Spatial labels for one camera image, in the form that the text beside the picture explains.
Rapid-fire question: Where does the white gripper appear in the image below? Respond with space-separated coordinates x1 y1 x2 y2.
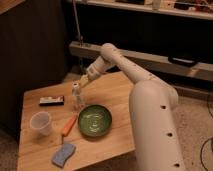
78 56 106 87

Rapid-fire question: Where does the small clear plastic bottle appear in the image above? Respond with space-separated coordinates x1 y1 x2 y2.
72 82 85 109

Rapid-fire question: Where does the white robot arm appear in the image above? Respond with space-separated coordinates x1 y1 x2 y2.
80 43 186 171

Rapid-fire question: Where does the dark flat snack box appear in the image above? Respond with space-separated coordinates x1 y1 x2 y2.
39 96 64 106

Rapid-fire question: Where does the metal pole stand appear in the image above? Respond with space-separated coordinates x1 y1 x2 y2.
72 0 91 74

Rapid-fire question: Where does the green ceramic bowl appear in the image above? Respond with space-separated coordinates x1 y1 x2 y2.
78 105 112 137

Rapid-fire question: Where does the wooden table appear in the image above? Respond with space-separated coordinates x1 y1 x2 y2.
17 72 134 171

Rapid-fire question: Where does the clear plastic cup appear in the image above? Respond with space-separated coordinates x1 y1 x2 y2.
30 111 52 136

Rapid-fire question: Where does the blue sponge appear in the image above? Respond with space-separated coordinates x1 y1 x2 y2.
51 142 76 168

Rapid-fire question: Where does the long grey case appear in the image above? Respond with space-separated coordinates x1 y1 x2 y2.
69 41 213 82

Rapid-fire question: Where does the wooden shelf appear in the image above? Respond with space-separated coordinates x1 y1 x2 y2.
75 0 213 21

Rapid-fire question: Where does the black case handle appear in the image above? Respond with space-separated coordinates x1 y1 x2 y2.
168 57 198 67

